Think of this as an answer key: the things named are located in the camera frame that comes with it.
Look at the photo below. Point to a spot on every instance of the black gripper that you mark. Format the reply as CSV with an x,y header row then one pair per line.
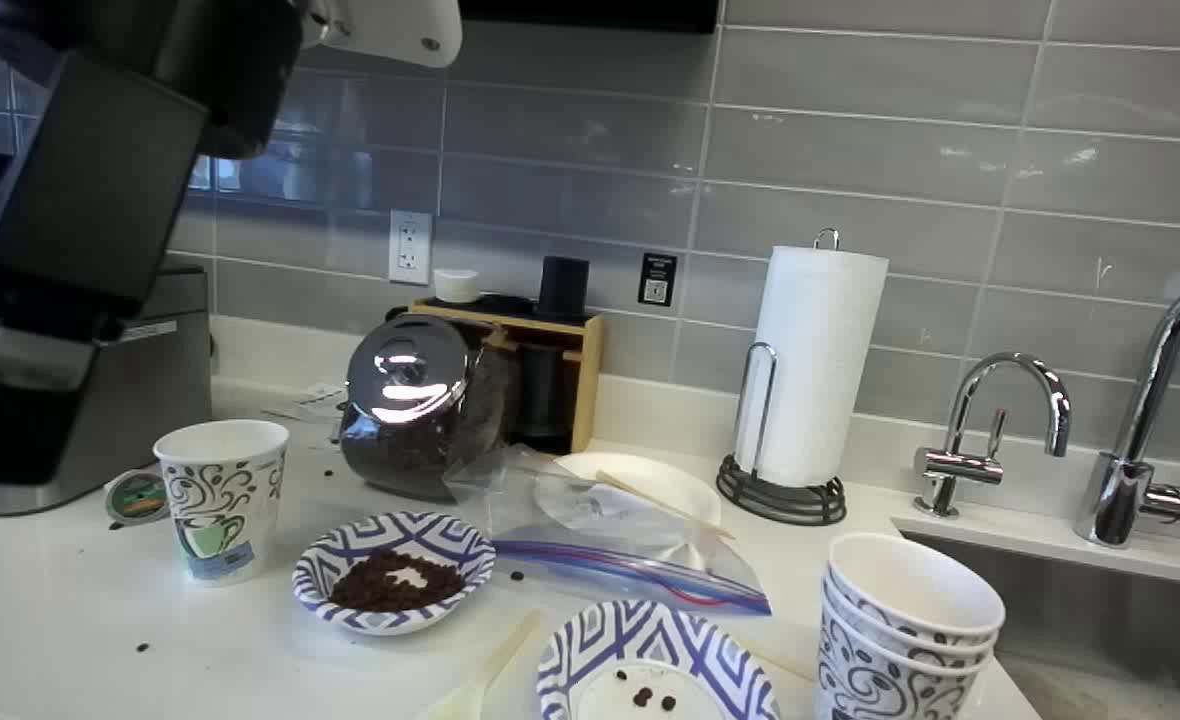
x,y
91,200

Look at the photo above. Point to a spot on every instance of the small white coffee pod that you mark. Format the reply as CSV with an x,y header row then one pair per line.
x,y
134,496

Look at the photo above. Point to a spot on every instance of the black cylinder container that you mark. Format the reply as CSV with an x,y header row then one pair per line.
x,y
562,286

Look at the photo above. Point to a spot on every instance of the paper cup with mug print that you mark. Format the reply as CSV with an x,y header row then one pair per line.
x,y
221,501

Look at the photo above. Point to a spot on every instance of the blue patterned paper bowl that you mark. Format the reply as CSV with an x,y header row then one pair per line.
x,y
351,532
671,640

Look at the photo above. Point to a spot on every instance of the chrome jar lid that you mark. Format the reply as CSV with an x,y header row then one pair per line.
x,y
411,364

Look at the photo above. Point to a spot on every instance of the pile of coffee grounds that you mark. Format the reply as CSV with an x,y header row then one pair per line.
x,y
395,581

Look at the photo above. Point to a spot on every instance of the white power outlet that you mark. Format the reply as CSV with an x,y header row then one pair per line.
x,y
411,244

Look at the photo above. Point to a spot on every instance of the small white object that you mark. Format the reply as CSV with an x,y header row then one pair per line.
x,y
453,286

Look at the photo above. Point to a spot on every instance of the wooden box holder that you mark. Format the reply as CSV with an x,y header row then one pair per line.
x,y
589,375

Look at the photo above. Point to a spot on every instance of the clear zip plastic bag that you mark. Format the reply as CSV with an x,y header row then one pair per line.
x,y
614,546

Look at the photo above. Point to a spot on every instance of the white paper plate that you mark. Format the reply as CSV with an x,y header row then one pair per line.
x,y
652,481

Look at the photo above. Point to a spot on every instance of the white paper towel roll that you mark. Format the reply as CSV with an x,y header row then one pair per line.
x,y
812,360

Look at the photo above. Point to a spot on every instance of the white swirl paper cup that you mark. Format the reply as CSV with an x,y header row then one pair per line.
x,y
847,628
882,687
909,581

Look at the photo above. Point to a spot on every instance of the small chrome faucet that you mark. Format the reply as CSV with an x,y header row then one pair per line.
x,y
970,463

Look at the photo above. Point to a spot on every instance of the steel sink basin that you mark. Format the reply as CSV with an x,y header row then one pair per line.
x,y
1092,601

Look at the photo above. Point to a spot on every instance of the large chrome faucet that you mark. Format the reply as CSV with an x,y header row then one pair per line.
x,y
1120,495

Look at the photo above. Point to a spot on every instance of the black wall socket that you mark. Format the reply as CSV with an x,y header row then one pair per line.
x,y
658,283

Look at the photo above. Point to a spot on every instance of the dark wall cabinet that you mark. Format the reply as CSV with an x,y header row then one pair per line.
x,y
589,14

